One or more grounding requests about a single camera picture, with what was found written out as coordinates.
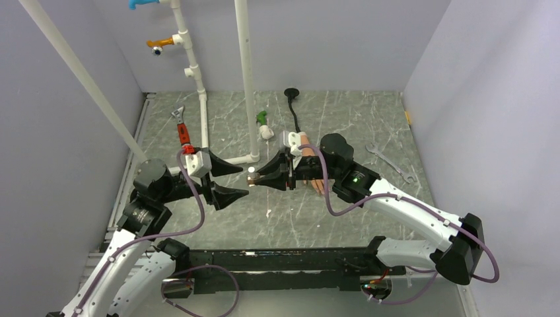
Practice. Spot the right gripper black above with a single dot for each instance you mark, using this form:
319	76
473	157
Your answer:
275	180

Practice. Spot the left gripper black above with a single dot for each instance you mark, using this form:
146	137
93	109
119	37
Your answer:
220	196

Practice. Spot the glitter nail polish bottle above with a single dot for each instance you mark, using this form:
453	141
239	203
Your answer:
252	175

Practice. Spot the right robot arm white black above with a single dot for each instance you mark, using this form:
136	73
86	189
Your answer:
451	245

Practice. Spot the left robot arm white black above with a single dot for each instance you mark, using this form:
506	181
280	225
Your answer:
139	254

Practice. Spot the green valve white fitting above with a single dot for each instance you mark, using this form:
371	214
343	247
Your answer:
264	131

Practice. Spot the mannequin practice hand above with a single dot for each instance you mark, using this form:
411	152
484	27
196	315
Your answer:
317	184

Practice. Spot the black flexible hand stand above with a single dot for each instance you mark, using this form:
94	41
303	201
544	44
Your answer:
291	94

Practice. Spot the silver open-end wrench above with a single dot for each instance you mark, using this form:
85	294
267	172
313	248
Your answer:
374	149

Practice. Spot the white diagonal pole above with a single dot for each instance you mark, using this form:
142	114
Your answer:
59	43

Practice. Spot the orange tap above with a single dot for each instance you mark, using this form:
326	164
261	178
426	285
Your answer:
157	46

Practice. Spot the blue tap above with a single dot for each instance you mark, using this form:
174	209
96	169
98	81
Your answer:
133	4

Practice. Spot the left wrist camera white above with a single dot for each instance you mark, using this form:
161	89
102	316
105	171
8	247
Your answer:
198	164

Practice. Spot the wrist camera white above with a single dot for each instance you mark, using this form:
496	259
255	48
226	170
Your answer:
290	144
198	164

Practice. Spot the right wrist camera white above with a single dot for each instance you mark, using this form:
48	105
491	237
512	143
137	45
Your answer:
290	144

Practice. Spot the red handled adjustable wrench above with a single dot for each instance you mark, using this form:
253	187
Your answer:
183	133

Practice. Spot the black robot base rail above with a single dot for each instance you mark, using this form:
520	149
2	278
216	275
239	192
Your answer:
210	271

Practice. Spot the white PVC pipe frame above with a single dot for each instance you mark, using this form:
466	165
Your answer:
215	38

